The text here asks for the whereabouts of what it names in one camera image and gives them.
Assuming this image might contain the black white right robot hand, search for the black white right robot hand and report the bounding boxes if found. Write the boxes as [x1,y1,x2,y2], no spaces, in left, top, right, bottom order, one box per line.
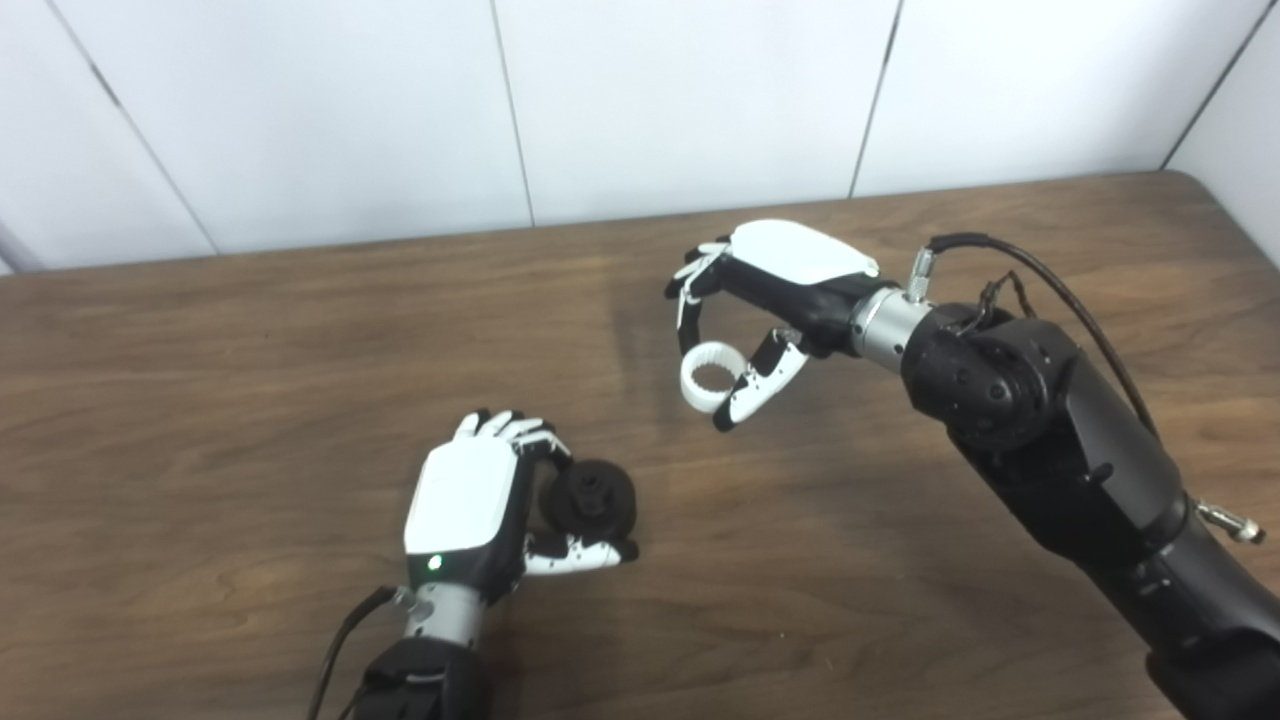
[665,220,881,433]

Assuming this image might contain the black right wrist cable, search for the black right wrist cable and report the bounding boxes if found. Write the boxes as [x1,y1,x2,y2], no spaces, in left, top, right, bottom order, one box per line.
[905,232,1267,546]

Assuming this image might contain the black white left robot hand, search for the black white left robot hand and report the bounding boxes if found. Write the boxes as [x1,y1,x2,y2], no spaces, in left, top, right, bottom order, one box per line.
[403,408,639,601]

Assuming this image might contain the white plastic ring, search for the white plastic ring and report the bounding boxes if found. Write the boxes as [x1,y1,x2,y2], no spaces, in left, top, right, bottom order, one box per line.
[680,341,751,413]

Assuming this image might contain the round black plastic part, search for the round black plastic part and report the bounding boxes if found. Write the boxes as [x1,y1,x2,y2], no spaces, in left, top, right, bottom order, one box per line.
[540,458,638,541]

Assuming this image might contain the grey wall corner pole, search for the grey wall corner pole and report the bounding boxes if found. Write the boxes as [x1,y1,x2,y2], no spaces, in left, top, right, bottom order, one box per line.
[0,220,46,276]

